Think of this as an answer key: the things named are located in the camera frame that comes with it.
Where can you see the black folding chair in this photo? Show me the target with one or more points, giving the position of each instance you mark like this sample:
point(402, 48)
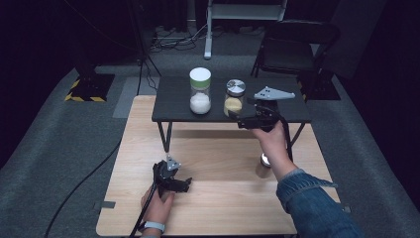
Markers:
point(290, 49)

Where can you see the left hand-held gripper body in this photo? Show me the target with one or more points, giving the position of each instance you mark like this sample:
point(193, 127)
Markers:
point(166, 180)

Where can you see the person's left hand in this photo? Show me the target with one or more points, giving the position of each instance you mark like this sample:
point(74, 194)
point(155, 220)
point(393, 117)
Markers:
point(158, 208)

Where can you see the white metal stand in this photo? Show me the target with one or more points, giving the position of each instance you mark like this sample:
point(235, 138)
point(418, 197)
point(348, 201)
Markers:
point(209, 29)

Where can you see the person's right hand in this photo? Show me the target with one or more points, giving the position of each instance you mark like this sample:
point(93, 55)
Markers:
point(274, 148)

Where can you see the black shelf with metal legs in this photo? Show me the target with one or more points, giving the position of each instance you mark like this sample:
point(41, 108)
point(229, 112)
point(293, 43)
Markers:
point(178, 102)

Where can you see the white-lidded jar of white powder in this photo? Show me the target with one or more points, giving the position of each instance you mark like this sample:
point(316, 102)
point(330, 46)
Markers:
point(200, 92)

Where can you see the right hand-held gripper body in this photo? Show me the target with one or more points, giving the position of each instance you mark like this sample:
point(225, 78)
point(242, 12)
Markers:
point(265, 114)

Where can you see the light wristband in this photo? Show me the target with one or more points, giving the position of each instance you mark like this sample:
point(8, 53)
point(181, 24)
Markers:
point(154, 226)

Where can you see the black tripod stand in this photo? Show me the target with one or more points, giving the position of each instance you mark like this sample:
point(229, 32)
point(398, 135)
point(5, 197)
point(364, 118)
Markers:
point(142, 43)

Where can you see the grey panel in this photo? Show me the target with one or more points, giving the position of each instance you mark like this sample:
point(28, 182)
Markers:
point(356, 36)

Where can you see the grey tape strip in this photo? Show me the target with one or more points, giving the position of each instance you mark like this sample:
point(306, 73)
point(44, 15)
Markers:
point(105, 205)
point(346, 209)

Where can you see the metal-lidded jar of yellow powder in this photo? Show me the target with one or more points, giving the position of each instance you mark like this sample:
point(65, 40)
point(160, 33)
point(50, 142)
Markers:
point(234, 97)

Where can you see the black base with hazard tape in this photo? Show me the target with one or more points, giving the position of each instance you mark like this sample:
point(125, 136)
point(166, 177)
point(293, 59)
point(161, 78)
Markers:
point(318, 87)
point(89, 87)

